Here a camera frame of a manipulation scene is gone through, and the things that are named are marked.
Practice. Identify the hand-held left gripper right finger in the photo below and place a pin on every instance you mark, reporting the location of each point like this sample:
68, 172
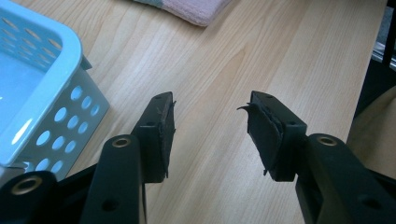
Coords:
280, 140

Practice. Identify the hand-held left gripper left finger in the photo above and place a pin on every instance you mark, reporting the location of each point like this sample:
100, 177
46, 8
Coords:
154, 140

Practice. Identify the light blue perforated plastic basket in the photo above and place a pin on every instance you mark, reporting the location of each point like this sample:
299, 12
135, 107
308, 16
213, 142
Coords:
46, 93

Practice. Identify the pink towel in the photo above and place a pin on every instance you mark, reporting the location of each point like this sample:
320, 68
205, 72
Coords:
199, 9

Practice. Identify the black metal stand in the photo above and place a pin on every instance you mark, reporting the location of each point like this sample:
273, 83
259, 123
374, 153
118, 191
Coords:
389, 31

